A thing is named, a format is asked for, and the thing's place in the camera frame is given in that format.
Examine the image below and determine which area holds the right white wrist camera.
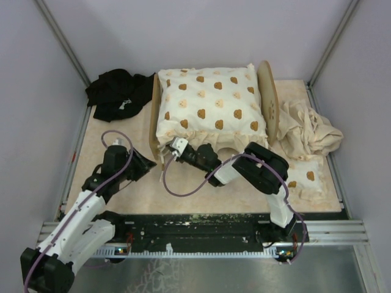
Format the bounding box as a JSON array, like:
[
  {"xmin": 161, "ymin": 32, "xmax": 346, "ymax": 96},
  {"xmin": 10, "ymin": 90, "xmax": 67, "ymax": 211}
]
[{"xmin": 168, "ymin": 137, "xmax": 189, "ymax": 161}]

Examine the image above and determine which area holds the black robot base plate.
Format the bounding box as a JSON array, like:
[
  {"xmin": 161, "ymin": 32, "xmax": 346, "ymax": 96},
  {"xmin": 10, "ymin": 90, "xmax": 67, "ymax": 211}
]
[{"xmin": 111, "ymin": 214, "xmax": 309, "ymax": 253}]

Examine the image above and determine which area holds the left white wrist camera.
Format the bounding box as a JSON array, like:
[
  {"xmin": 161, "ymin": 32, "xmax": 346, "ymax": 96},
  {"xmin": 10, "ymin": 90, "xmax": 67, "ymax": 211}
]
[{"xmin": 112, "ymin": 137, "xmax": 126, "ymax": 148}]

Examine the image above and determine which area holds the bear print white cushion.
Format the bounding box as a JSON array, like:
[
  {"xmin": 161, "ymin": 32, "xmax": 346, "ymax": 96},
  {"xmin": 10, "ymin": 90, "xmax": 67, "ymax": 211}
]
[{"xmin": 155, "ymin": 63, "xmax": 269, "ymax": 184}]

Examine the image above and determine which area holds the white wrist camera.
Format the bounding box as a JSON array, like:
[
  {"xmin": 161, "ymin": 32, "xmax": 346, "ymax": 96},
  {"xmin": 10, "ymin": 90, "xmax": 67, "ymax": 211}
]
[
  {"xmin": 112, "ymin": 137, "xmax": 126, "ymax": 148},
  {"xmin": 168, "ymin": 137, "xmax": 189, "ymax": 161}
]

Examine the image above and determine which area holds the small bear print cloth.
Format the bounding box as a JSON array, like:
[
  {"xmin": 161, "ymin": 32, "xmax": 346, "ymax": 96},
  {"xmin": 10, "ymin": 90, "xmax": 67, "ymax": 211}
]
[{"xmin": 287, "ymin": 159, "xmax": 327, "ymax": 201}]

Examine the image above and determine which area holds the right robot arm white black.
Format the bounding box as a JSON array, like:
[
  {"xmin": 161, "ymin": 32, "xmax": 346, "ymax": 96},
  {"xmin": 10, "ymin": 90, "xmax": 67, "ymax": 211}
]
[{"xmin": 176, "ymin": 142, "xmax": 294, "ymax": 242}]

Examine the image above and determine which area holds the left aluminium corner rail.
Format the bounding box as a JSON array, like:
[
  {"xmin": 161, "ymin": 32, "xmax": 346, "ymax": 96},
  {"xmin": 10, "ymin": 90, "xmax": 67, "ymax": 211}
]
[{"xmin": 39, "ymin": 0, "xmax": 92, "ymax": 88}]

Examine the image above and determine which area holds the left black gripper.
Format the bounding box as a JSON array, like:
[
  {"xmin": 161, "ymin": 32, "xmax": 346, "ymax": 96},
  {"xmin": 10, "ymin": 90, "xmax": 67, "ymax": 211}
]
[{"xmin": 117, "ymin": 147, "xmax": 156, "ymax": 183}]

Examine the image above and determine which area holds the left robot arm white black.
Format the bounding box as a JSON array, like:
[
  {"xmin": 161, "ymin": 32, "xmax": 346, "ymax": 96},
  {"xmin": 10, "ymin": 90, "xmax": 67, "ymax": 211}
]
[{"xmin": 20, "ymin": 145, "xmax": 156, "ymax": 292}]

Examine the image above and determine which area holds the right aluminium corner rail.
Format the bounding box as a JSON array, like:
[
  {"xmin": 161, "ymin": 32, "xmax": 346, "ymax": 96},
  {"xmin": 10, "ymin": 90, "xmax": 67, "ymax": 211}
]
[{"xmin": 307, "ymin": 0, "xmax": 361, "ymax": 89}]

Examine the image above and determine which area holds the cream crumpled blanket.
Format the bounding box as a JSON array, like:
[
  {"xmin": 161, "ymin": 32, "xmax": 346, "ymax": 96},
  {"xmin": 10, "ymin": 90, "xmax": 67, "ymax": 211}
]
[{"xmin": 277, "ymin": 100, "xmax": 344, "ymax": 159}]

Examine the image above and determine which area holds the aluminium corner rail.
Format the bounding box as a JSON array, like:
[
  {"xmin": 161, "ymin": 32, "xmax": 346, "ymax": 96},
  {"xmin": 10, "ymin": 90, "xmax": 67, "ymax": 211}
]
[
  {"xmin": 39, "ymin": 0, "xmax": 92, "ymax": 88},
  {"xmin": 307, "ymin": 0, "xmax": 361, "ymax": 89}
]

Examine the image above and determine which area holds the grey slotted cable duct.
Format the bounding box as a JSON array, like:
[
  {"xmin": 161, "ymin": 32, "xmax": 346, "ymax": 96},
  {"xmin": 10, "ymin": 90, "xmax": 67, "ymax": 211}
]
[{"xmin": 94, "ymin": 244, "xmax": 299, "ymax": 260}]

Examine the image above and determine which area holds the wooden pet bed frame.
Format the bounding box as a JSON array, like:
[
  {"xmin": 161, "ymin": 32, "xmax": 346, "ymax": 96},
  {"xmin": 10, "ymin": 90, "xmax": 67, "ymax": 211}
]
[{"xmin": 148, "ymin": 60, "xmax": 279, "ymax": 168}]

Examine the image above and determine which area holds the black cloth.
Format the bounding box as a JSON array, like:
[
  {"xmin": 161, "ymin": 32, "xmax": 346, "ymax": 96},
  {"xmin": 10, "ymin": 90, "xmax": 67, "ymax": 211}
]
[{"xmin": 86, "ymin": 68, "xmax": 154, "ymax": 123}]

